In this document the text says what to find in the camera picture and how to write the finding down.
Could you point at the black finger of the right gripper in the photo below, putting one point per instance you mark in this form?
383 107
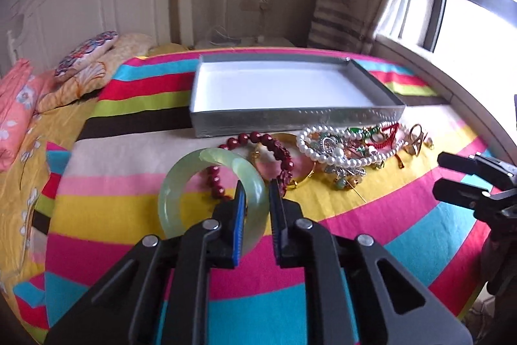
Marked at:
492 170
486 206

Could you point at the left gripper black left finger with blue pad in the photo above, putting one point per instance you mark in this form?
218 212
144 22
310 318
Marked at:
158 291

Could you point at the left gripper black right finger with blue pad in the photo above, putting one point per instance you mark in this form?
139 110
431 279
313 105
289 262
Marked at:
356 291

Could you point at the green jade bangle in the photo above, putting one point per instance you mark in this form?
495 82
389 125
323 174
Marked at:
176 179

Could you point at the silver pearl brooch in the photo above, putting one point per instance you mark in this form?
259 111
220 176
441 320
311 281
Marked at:
330 148

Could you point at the gold bangle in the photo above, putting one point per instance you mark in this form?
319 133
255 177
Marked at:
268 163

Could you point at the grey shallow jewelry box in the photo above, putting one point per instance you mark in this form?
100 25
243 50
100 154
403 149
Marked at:
236 92

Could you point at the yellow floral bed sheet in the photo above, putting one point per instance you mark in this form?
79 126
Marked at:
26 209

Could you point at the yellow shell pattern pillow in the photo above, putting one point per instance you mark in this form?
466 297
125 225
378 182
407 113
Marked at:
97 74

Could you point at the folded pink floral quilt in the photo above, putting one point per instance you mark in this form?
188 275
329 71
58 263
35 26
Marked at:
21 90

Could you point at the embroidered floral small pillow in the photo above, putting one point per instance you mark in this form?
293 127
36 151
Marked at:
85 54

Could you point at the white nightstand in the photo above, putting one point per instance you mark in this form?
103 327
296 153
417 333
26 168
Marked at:
249 42

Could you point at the slim white desk lamp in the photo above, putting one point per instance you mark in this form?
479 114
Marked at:
219 35

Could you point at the white wooden headboard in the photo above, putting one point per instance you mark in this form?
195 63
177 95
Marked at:
50 29

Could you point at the wall socket panel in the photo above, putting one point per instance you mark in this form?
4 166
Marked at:
255 5

